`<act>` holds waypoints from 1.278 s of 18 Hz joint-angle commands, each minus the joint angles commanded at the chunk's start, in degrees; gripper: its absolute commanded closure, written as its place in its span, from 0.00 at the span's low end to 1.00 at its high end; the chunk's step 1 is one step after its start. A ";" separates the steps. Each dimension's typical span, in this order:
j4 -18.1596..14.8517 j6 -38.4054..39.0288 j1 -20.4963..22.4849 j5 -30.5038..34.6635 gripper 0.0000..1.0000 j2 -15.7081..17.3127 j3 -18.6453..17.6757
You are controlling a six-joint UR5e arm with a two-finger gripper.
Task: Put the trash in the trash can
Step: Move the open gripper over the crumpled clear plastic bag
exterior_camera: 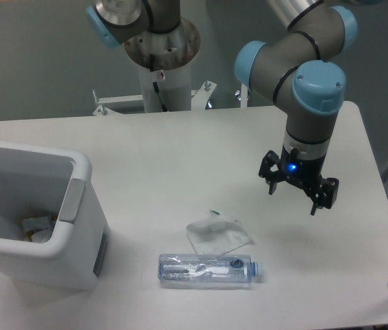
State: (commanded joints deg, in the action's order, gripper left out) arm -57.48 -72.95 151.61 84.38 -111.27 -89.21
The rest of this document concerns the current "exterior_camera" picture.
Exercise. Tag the white metal base frame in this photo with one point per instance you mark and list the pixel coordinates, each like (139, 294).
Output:
(154, 97)

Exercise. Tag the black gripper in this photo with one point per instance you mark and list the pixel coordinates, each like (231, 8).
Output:
(303, 174)

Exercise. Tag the clear plastic wrapper bag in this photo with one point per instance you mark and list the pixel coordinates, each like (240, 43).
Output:
(217, 234)

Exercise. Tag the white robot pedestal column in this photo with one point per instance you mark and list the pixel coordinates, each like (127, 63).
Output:
(166, 58)

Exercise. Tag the white plastic trash can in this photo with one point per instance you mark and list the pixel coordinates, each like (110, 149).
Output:
(36, 181)

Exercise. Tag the clear plastic water bottle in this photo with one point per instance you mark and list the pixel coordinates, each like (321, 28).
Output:
(208, 271)

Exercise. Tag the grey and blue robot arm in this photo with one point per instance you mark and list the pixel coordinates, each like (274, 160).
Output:
(296, 74)

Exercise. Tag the crumpled white paper trash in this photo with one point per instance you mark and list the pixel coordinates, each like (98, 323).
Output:
(38, 229)

